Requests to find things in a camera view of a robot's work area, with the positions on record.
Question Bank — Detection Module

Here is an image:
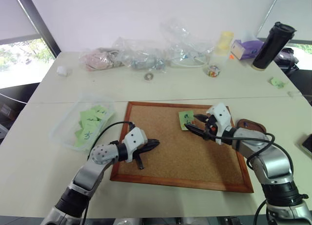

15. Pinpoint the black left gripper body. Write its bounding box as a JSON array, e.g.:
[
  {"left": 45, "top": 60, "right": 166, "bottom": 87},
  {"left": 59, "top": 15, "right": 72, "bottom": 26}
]
[{"left": 133, "top": 144, "right": 150, "bottom": 171}]

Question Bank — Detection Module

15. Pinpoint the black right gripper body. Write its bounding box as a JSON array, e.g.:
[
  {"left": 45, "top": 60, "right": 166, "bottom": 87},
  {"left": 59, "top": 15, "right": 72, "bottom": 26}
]
[{"left": 203, "top": 114, "right": 219, "bottom": 141}]

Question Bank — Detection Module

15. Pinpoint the green sticky note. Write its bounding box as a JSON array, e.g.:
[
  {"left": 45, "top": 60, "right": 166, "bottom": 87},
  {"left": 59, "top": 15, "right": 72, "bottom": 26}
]
[
  {"left": 178, "top": 110, "right": 195, "bottom": 131},
  {"left": 93, "top": 106, "right": 110, "bottom": 120},
  {"left": 72, "top": 124, "right": 99, "bottom": 148},
  {"left": 79, "top": 110, "right": 104, "bottom": 129}
]

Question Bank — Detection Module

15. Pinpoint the brown oval tray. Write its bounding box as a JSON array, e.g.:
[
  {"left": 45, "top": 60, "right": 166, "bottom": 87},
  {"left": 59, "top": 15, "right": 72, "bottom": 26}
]
[{"left": 235, "top": 118, "right": 267, "bottom": 136}]

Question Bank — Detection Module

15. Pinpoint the clear jar of colourful pushpins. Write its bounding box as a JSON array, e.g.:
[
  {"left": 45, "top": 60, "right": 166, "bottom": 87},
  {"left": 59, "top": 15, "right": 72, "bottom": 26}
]
[{"left": 206, "top": 64, "right": 222, "bottom": 78}]

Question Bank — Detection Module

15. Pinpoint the crumpled green note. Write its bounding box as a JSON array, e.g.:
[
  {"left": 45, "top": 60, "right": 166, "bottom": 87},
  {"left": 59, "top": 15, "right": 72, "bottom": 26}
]
[{"left": 269, "top": 76, "right": 287, "bottom": 90}]

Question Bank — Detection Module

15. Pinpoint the purple tissue box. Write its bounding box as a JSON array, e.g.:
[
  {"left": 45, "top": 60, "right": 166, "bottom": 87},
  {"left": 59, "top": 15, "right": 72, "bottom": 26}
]
[{"left": 230, "top": 38, "right": 265, "bottom": 61}]

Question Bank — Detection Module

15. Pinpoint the clear plastic box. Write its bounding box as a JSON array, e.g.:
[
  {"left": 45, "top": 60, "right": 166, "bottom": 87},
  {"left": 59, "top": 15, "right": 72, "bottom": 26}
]
[{"left": 50, "top": 93, "right": 117, "bottom": 152}]

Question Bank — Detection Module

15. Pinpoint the wood-framed cork board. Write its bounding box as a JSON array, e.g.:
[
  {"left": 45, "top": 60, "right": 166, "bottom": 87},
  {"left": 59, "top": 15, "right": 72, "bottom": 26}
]
[{"left": 109, "top": 101, "right": 254, "bottom": 194}]

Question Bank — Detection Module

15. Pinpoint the grey rounded shape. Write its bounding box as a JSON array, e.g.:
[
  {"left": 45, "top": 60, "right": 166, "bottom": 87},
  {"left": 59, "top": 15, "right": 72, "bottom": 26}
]
[{"left": 114, "top": 217, "right": 145, "bottom": 225}]

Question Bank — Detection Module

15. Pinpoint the yellow-capped translucent container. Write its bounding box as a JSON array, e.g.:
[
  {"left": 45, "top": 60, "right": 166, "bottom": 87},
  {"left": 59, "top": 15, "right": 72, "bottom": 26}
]
[{"left": 211, "top": 31, "right": 235, "bottom": 65}]

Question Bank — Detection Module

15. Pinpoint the large crumpled clear bag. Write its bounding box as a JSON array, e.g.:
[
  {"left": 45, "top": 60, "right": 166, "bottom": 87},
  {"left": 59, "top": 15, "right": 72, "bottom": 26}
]
[{"left": 159, "top": 17, "right": 215, "bottom": 69}]

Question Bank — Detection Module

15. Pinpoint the plastic bag with grey contents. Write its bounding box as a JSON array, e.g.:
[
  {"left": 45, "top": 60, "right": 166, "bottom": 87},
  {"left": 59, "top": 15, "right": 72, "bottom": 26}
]
[{"left": 113, "top": 37, "right": 169, "bottom": 71}]

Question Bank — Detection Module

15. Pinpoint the black travel tumbler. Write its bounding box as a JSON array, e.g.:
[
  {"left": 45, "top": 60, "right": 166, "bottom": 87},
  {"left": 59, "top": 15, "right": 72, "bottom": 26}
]
[{"left": 252, "top": 21, "right": 298, "bottom": 71}]

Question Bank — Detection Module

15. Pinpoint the dark rounded shape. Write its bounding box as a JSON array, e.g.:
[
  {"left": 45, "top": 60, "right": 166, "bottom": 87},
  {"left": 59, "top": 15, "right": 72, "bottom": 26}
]
[{"left": 223, "top": 216, "right": 242, "bottom": 225}]

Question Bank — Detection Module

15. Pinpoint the black smartphone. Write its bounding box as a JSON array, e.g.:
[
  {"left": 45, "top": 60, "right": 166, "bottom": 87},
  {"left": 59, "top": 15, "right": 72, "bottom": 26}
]
[{"left": 301, "top": 133, "right": 312, "bottom": 154}]

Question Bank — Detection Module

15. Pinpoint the plastic bag with pink contents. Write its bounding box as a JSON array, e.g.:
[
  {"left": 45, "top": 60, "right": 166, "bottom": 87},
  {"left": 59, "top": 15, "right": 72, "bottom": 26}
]
[{"left": 78, "top": 47, "right": 123, "bottom": 72}]

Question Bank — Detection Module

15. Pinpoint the black bag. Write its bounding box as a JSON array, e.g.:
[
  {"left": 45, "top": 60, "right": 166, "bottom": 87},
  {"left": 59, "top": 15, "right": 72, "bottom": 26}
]
[{"left": 273, "top": 47, "right": 300, "bottom": 76}]

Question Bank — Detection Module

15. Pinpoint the small white cube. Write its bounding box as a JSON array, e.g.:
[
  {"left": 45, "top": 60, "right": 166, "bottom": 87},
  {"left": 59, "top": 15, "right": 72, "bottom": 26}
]
[{"left": 56, "top": 65, "right": 69, "bottom": 77}]

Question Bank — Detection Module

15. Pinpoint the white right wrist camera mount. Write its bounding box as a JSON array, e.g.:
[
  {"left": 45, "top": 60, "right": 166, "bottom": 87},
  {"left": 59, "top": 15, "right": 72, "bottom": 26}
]
[{"left": 206, "top": 102, "right": 232, "bottom": 145}]

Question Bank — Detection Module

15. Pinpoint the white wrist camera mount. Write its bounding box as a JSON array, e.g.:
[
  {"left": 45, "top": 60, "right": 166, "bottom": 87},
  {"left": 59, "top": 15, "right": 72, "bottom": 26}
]
[
  {"left": 121, "top": 127, "right": 149, "bottom": 164},
  {"left": 206, "top": 102, "right": 232, "bottom": 145}
]

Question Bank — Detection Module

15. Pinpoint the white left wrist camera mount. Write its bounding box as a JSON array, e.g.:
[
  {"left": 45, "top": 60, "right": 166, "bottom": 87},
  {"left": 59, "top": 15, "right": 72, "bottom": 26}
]
[{"left": 121, "top": 127, "right": 149, "bottom": 164}]

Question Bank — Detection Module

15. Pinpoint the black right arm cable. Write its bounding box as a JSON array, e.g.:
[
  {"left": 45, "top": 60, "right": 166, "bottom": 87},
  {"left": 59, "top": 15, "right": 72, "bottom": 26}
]
[{"left": 206, "top": 131, "right": 276, "bottom": 225}]

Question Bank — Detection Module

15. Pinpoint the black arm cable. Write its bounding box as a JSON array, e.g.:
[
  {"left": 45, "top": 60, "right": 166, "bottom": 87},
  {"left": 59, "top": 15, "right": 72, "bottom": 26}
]
[
  {"left": 206, "top": 131, "right": 276, "bottom": 225},
  {"left": 82, "top": 121, "right": 136, "bottom": 225}
]

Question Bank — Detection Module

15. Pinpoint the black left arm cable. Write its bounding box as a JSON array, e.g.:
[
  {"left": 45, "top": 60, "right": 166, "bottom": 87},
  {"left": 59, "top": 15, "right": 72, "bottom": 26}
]
[{"left": 82, "top": 121, "right": 136, "bottom": 225}]

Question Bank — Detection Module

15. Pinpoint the white cable loop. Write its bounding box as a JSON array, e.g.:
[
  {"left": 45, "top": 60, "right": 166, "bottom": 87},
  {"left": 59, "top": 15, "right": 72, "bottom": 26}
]
[{"left": 170, "top": 52, "right": 211, "bottom": 69}]

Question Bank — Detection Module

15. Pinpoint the black window frame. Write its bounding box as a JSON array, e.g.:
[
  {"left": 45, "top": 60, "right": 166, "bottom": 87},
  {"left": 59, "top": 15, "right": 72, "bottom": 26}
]
[{"left": 13, "top": 0, "right": 61, "bottom": 63}]

